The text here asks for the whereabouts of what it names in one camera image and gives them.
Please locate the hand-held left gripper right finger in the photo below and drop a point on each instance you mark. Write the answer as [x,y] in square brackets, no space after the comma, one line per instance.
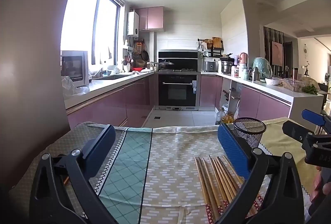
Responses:
[232,151]

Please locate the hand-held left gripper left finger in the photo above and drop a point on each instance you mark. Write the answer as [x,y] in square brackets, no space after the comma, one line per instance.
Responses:
[103,141]

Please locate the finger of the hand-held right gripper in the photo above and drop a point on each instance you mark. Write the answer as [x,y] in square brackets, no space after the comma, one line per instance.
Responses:
[292,129]
[311,115]

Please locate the black mesh holder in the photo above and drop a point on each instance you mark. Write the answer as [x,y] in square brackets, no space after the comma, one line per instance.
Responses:
[249,136]

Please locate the pile of wooden chopsticks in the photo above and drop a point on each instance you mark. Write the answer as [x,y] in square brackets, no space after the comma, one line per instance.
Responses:
[217,182]

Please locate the person's right hand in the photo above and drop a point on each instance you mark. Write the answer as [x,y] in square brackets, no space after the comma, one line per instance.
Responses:
[316,184]

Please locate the leafy greens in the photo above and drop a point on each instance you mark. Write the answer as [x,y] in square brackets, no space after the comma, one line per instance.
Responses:
[310,90]

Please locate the yellow cooking oil bottle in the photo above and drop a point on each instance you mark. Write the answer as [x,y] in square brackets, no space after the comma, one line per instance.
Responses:
[227,118]

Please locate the pink base cabinets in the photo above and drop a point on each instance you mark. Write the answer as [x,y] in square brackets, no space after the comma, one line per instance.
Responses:
[261,105]
[111,107]

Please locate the clear food container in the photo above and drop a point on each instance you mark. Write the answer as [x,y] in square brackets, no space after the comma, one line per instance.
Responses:
[292,85]

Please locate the clear plastic bottle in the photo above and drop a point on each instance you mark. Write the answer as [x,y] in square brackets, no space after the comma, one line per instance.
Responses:
[219,115]

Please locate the grey checkered table cover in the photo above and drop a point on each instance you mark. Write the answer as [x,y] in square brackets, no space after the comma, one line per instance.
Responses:
[62,141]

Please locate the brown tumbler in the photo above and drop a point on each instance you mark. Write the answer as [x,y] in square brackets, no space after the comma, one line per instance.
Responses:
[295,73]

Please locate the white bowl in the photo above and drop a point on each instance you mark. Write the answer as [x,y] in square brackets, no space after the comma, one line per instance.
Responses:
[272,81]

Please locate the printed patchwork tablecloth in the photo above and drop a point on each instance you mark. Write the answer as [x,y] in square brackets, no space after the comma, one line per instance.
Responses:
[175,162]

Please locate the clear plastic bag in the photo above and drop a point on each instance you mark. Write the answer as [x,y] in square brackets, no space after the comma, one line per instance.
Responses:
[68,85]

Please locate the steel vacuum bottle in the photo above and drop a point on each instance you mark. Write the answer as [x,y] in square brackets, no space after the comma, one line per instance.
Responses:
[255,74]

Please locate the mint green covered appliance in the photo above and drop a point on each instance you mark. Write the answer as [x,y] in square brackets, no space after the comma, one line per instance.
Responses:
[261,67]

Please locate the white canister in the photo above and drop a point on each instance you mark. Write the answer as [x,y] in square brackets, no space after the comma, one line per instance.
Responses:
[242,71]

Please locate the red basin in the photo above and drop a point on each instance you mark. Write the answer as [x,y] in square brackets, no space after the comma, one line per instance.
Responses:
[137,69]

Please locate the built-in black oven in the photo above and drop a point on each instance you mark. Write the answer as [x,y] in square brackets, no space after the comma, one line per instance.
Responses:
[178,92]

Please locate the silver countertop oven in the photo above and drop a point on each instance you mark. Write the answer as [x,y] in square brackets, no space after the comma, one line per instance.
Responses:
[73,66]

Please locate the steel stockpot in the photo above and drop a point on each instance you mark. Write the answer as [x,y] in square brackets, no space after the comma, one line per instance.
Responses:
[226,68]

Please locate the pink kettle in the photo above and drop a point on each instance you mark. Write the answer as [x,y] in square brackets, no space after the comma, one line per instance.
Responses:
[243,58]

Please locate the silver rice cooker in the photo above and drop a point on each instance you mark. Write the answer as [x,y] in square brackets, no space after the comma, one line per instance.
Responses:
[209,66]

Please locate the black pan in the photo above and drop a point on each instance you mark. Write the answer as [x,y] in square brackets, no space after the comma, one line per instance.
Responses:
[225,59]

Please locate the hanging frying pan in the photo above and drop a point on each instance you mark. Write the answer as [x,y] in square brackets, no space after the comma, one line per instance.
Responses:
[145,55]

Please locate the lidded wok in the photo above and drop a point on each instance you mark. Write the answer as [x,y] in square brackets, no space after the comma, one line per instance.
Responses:
[166,64]

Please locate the black range hood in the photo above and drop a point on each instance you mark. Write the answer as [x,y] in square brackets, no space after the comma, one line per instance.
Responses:
[178,57]

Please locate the wooden cutting board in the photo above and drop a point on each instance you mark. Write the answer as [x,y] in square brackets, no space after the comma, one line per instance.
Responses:
[217,42]

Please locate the grey refrigerator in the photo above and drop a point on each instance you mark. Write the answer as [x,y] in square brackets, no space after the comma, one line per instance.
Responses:
[25,58]

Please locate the white water heater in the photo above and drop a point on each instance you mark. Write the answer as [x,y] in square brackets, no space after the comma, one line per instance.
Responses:
[133,23]

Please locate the kitchen window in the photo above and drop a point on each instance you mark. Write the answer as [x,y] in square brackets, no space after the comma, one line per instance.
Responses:
[82,19]

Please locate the framed wall picture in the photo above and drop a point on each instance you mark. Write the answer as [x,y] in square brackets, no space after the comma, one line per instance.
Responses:
[276,53]

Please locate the black wall rack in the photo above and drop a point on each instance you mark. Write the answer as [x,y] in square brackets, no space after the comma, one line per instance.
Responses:
[217,50]

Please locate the pink wall cabinets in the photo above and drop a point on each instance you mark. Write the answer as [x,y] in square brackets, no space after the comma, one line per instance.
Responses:
[151,18]

